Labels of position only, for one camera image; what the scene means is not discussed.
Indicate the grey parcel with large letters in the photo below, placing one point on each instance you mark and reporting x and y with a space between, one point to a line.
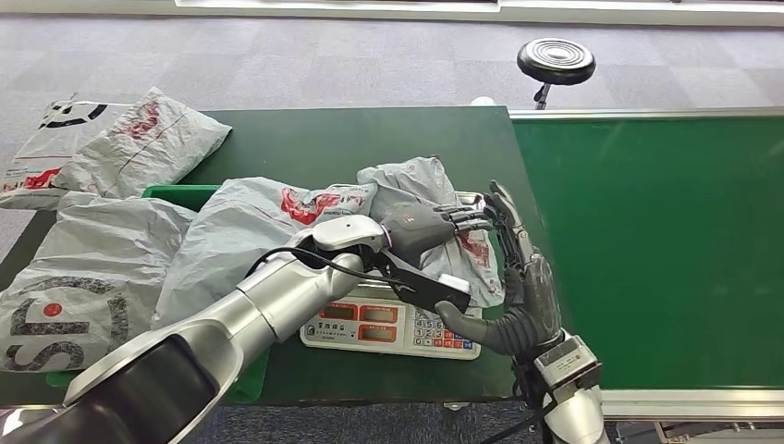
86 263

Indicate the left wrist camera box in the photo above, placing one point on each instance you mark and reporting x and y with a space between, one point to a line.
429 291

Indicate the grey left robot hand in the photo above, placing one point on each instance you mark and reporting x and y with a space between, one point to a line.
422 230

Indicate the black round stool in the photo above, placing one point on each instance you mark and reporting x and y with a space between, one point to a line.
556 61

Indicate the flat white bag black arc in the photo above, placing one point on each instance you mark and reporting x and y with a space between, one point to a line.
43 147

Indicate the chrome round base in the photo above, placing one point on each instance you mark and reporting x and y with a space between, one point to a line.
18 420

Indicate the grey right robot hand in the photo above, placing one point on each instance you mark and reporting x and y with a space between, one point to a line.
527 306

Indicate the white scale with steel tray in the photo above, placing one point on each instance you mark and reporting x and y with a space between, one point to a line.
380 328

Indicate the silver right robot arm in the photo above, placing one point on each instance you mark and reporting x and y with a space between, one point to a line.
569 404

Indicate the green plastic crate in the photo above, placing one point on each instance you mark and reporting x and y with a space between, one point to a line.
184 196

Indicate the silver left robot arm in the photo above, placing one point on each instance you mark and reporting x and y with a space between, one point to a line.
233 331

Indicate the green conveyor belt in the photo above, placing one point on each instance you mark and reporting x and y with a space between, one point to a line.
661 184

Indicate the crumpled grey parcel red print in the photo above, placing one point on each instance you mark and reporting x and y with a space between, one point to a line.
153 144

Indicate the small white round object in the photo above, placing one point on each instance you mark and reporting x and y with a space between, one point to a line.
482 102

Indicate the white parcel red black print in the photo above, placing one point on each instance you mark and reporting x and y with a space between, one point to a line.
245 227

